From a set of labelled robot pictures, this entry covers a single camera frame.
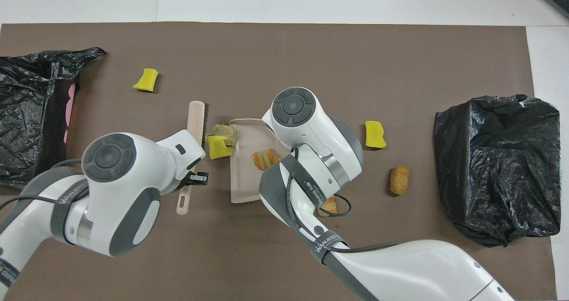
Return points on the pink plastic bin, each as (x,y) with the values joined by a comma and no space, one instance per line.
(71,98)

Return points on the yellow sponge piece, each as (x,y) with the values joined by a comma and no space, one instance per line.
(375,134)
(218,149)
(146,80)

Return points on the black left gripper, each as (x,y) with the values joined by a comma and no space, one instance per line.
(189,183)

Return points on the brown table mat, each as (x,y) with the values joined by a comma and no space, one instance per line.
(400,70)

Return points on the black bag lining pink bin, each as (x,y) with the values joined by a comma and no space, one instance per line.
(26,114)

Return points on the striped croissant bread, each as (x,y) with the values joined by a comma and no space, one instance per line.
(330,206)

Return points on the right black garbage bag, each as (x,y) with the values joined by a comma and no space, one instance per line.
(498,167)

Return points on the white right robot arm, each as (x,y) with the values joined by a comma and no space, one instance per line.
(311,127)

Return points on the beige foam chunk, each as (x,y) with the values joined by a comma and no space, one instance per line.
(226,132)
(266,159)

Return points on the brown bread roll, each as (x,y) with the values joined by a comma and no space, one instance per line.
(399,180)

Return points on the beige plastic dustpan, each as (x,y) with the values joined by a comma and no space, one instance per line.
(244,176)

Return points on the beige hand brush black bristles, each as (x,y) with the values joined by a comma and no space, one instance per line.
(195,118)

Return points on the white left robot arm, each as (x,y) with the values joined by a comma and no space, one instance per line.
(115,194)

